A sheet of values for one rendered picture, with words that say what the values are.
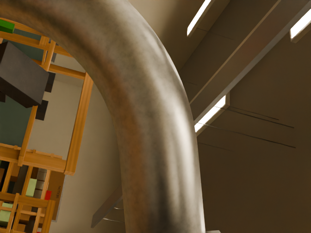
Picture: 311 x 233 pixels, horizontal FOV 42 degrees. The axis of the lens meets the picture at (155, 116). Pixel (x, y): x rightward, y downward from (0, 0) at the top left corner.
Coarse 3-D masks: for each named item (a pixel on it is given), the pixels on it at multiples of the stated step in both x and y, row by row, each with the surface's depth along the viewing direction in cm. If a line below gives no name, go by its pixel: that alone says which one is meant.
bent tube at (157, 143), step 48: (0, 0) 15; (48, 0) 14; (96, 0) 14; (96, 48) 14; (144, 48) 14; (144, 96) 14; (144, 144) 14; (192, 144) 15; (144, 192) 14; (192, 192) 14
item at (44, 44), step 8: (0, 32) 481; (0, 40) 517; (16, 40) 487; (24, 40) 487; (32, 40) 490; (40, 40) 489; (48, 40) 499; (40, 48) 496; (48, 48) 494; (56, 48) 497; (72, 56) 505; (40, 64) 529; (56, 72) 538; (64, 72) 537; (72, 72) 539; (80, 72) 543
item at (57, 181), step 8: (40, 168) 1041; (32, 176) 1026; (40, 176) 1032; (56, 176) 1046; (64, 176) 1053; (40, 184) 1023; (48, 184) 1030; (56, 184) 1037; (64, 184) 1044; (40, 192) 1015; (56, 192) 1028; (56, 200) 1020; (32, 208) 992; (56, 208) 1011; (56, 216) 1003
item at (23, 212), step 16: (0, 144) 966; (0, 160) 993; (0, 176) 942; (16, 176) 952; (48, 176) 966; (32, 192) 947; (48, 192) 959; (0, 208) 904; (0, 224) 920; (16, 224) 897
